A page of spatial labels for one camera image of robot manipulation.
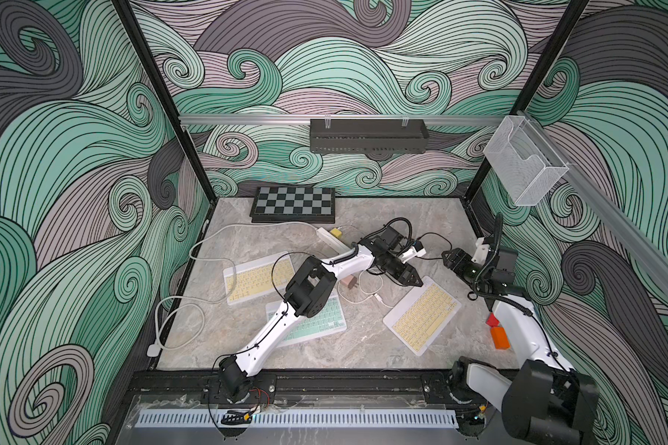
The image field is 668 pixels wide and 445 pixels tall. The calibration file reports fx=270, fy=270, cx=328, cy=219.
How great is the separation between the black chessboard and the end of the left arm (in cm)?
33

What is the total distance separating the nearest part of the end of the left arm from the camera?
83 centimetres

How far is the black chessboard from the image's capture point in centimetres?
113
